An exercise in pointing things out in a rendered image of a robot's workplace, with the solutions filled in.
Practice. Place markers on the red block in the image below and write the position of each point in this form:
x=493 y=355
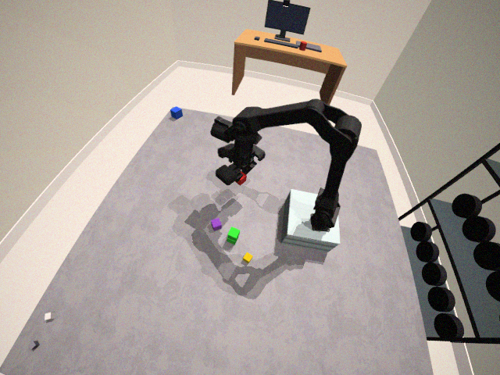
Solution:
x=242 y=180

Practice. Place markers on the small blue block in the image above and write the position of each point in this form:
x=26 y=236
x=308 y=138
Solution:
x=176 y=113

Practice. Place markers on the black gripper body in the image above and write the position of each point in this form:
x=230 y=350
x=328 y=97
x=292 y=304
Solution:
x=241 y=161

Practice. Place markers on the purple cube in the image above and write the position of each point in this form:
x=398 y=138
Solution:
x=216 y=224

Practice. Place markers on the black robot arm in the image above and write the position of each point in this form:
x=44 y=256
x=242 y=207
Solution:
x=343 y=138

